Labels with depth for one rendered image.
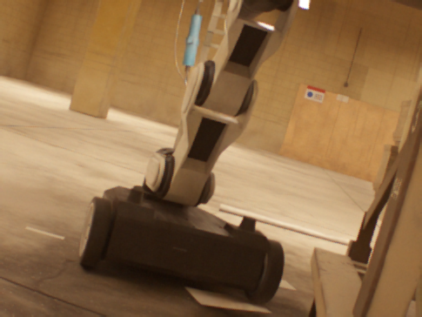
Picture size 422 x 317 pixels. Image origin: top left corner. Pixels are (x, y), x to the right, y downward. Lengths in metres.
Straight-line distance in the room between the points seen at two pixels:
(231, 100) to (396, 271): 0.84
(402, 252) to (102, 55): 9.17
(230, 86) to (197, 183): 0.35
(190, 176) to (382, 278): 0.92
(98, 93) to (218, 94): 8.35
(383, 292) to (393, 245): 0.10
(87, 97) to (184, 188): 8.24
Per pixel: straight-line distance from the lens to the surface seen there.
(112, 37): 10.29
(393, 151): 10.15
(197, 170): 2.08
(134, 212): 1.87
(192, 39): 3.16
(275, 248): 2.00
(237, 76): 1.92
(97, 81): 10.27
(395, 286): 1.34
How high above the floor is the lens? 0.51
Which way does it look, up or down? 3 degrees down
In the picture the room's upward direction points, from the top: 16 degrees clockwise
